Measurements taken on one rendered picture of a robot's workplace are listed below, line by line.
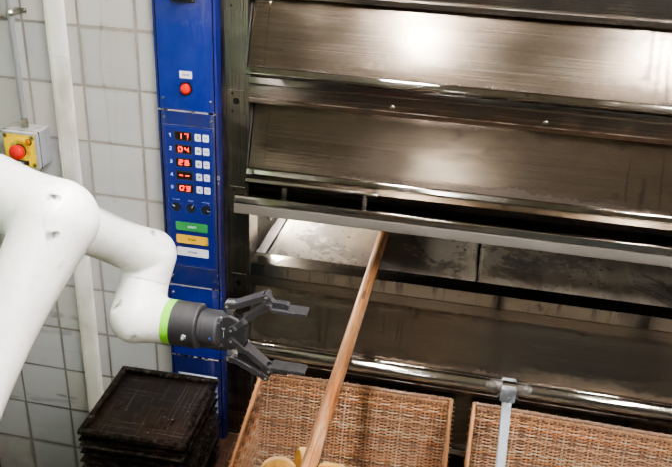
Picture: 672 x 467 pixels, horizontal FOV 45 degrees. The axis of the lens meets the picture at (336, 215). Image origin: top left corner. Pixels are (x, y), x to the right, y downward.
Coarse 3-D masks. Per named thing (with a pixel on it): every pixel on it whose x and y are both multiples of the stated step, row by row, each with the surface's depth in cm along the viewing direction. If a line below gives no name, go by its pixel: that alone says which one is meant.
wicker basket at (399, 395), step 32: (256, 384) 226; (288, 384) 229; (320, 384) 227; (352, 384) 226; (256, 416) 228; (288, 416) 231; (352, 416) 228; (384, 416) 226; (416, 416) 224; (448, 416) 218; (256, 448) 234; (288, 448) 232; (352, 448) 229; (384, 448) 228; (416, 448) 226; (448, 448) 210
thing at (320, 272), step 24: (264, 264) 219; (288, 264) 219; (312, 264) 220; (336, 264) 220; (384, 288) 215; (408, 288) 213; (432, 288) 212; (456, 288) 211; (480, 288) 212; (504, 288) 212; (528, 312) 209; (552, 312) 208; (576, 312) 206; (600, 312) 205; (624, 312) 204; (648, 312) 204
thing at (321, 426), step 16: (384, 240) 229; (368, 272) 211; (368, 288) 204; (352, 320) 190; (352, 336) 185; (336, 368) 173; (336, 384) 168; (336, 400) 165; (320, 416) 159; (320, 432) 155; (320, 448) 152; (304, 464) 147
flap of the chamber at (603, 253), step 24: (264, 192) 210; (288, 192) 212; (288, 216) 195; (312, 216) 194; (336, 216) 193; (432, 216) 199; (456, 216) 201; (480, 216) 203; (504, 216) 205; (480, 240) 187; (504, 240) 186; (528, 240) 185; (624, 240) 191; (648, 240) 193; (648, 264) 181
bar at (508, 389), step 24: (288, 360) 185; (312, 360) 183; (360, 360) 182; (456, 384) 178; (480, 384) 177; (504, 384) 176; (528, 384) 176; (504, 408) 176; (600, 408) 173; (624, 408) 172; (648, 408) 171; (504, 432) 174; (504, 456) 172
